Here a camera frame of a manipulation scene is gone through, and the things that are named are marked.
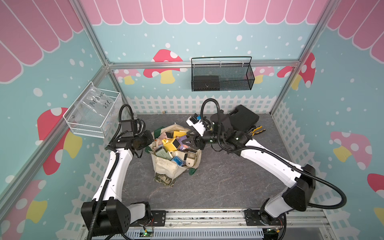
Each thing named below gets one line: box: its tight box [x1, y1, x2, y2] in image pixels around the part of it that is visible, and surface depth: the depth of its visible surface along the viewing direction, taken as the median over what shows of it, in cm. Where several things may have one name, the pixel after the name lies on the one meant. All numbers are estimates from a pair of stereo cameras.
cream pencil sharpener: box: [185, 149, 198, 168], surface depth 82 cm
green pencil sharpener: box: [155, 147, 173, 161], surface depth 77 cm
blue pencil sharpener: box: [172, 156, 183, 166], surface depth 79 cm
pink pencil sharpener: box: [159, 131, 173, 141], surface depth 85 cm
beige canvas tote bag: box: [145, 123, 202, 187], surface depth 82 cm
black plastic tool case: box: [228, 104, 260, 132], surface depth 115 cm
